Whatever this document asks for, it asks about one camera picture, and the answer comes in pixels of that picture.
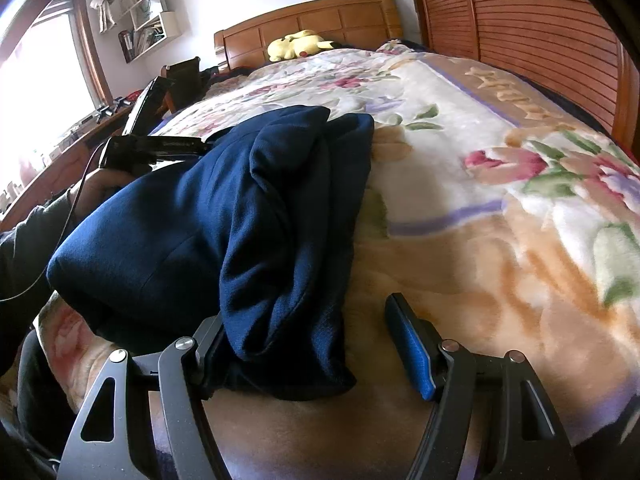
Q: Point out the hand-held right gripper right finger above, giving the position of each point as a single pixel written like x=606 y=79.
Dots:
x=412 y=350

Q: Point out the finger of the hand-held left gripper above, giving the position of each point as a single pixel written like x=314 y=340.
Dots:
x=147 y=105
x=180 y=146

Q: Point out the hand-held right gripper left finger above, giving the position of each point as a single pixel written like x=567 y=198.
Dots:
x=210 y=345

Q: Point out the blue suit jacket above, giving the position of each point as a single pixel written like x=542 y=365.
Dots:
x=200 y=210

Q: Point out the person's left forearm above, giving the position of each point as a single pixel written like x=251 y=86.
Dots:
x=30 y=260

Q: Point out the person's left hand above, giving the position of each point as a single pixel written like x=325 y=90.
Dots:
x=100 y=190

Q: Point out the red item on desk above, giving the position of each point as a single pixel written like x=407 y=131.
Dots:
x=133 y=95

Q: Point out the wooden chair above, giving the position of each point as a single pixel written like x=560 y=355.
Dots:
x=182 y=77

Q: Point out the wooden desk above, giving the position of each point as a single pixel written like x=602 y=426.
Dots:
x=50 y=170

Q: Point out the window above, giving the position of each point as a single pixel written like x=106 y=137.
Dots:
x=45 y=85

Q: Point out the yellow plush toy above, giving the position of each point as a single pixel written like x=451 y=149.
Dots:
x=295 y=46

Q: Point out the floral blanket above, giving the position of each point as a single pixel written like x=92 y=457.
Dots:
x=475 y=210

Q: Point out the wooden bed headboard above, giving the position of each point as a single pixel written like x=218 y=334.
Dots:
x=325 y=25

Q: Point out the white box wall shelf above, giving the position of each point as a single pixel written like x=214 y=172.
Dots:
x=155 y=35

